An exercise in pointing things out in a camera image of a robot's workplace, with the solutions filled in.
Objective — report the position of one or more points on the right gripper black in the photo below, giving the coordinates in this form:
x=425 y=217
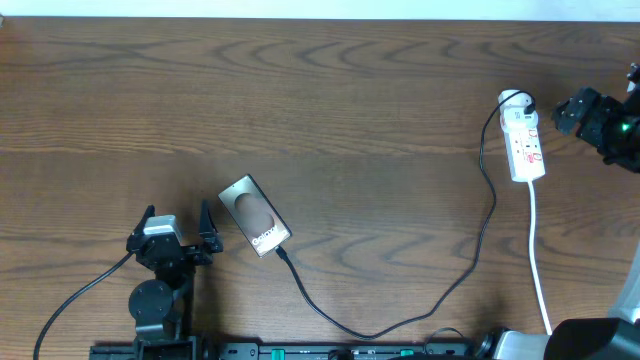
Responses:
x=592 y=128

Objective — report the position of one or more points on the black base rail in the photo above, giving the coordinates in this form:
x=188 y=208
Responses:
x=300 y=351

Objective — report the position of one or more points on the white power strip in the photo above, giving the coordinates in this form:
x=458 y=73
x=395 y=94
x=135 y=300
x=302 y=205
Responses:
x=519 y=121

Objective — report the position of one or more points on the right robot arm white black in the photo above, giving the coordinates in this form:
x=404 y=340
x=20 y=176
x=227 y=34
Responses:
x=614 y=337

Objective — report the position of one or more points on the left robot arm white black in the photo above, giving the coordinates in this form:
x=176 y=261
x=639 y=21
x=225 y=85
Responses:
x=162 y=307

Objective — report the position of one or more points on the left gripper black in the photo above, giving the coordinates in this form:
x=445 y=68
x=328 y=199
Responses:
x=193 y=259

